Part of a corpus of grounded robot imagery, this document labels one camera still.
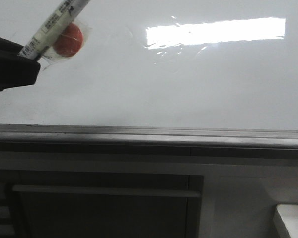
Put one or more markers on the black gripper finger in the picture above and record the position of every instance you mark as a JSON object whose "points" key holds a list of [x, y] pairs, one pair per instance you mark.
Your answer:
{"points": [[15, 71]]}

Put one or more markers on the white whiteboard marker pen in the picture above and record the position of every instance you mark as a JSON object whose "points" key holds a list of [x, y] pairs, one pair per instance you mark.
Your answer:
{"points": [[65, 13]]}

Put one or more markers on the red round magnet with tape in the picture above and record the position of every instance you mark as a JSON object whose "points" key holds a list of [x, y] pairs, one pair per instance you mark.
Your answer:
{"points": [[68, 43]]}

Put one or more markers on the grey aluminium whiteboard tray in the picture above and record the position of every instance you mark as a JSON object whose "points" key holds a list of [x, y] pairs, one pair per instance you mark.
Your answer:
{"points": [[277, 144]]}

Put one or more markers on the large white whiteboard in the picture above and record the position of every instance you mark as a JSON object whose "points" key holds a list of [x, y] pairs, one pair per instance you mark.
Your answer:
{"points": [[172, 63]]}

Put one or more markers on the dark cabinet with white bar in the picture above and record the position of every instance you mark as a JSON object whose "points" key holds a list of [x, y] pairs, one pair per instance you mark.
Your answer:
{"points": [[41, 204]]}

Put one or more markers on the white box with red button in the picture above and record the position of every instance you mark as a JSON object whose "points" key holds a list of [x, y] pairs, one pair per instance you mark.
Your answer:
{"points": [[286, 220]]}

